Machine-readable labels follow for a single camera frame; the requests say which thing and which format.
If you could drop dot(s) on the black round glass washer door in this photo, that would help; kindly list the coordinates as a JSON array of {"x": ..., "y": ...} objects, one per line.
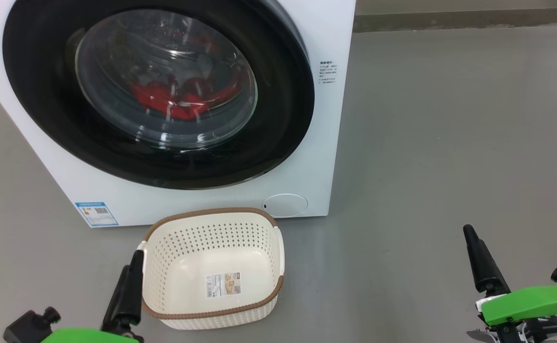
[{"x": 45, "y": 95}]

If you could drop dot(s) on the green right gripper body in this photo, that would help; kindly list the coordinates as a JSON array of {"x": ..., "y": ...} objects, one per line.
[{"x": 526, "y": 302}]

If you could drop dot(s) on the blue energy label sticker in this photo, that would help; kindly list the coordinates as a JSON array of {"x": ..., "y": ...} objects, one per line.
[{"x": 96, "y": 214}]

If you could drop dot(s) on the cream laundry basket brown rim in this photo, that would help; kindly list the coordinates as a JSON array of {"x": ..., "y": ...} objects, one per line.
[{"x": 264, "y": 247}]

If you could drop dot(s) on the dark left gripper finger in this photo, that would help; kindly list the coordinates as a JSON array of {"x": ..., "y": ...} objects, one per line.
[
  {"x": 118, "y": 305},
  {"x": 137, "y": 286}
]

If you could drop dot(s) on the round white filter cover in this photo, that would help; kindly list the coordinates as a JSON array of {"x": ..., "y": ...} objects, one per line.
[{"x": 285, "y": 206}]

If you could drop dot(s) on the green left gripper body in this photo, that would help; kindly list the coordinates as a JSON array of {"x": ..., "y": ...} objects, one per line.
[{"x": 87, "y": 335}]

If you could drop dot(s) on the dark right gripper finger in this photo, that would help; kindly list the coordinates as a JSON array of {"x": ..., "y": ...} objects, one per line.
[{"x": 483, "y": 267}]

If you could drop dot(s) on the white front-load washing machine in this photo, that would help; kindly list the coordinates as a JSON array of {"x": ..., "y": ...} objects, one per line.
[{"x": 30, "y": 143}]

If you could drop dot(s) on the red and white garment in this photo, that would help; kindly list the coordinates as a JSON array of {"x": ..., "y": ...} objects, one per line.
[{"x": 156, "y": 97}]

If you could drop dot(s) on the dark grey wall baseboard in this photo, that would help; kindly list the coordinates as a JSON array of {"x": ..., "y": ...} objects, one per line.
[{"x": 450, "y": 20}]

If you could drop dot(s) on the printed product label sticker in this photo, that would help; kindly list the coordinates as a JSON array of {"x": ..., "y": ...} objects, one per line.
[{"x": 223, "y": 285}]

